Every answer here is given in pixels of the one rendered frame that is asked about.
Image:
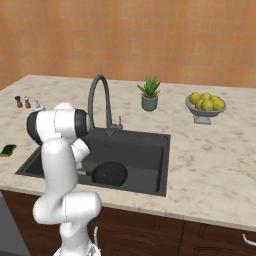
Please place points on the dark grey curved tap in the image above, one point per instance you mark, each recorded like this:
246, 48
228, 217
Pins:
107, 100

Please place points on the green sponge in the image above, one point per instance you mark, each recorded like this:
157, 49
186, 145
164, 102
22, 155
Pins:
8, 150

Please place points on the black frying pan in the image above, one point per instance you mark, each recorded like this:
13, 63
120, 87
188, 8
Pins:
110, 174

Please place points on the yellow lemon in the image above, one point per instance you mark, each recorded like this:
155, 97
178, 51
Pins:
199, 104
215, 98
207, 105
219, 105
205, 96
194, 97

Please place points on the dark grey sink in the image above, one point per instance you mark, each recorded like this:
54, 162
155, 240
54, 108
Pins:
143, 160

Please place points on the grey fruit bowl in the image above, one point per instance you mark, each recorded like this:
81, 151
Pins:
203, 116

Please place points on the green plant in grey pot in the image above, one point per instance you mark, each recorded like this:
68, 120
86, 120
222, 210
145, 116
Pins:
149, 100

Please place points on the brown white-topped salt shaker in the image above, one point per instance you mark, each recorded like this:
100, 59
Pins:
27, 102

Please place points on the white soap dispenser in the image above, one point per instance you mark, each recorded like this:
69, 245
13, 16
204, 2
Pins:
38, 106

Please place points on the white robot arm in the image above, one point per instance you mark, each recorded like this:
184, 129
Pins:
60, 173

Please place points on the brown pepper shaker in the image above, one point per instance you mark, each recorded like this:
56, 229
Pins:
18, 102

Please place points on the dark brown cupboard door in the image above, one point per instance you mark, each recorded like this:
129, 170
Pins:
216, 241
30, 213
140, 233

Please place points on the grey appliance front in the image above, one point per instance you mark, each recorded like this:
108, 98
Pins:
10, 230

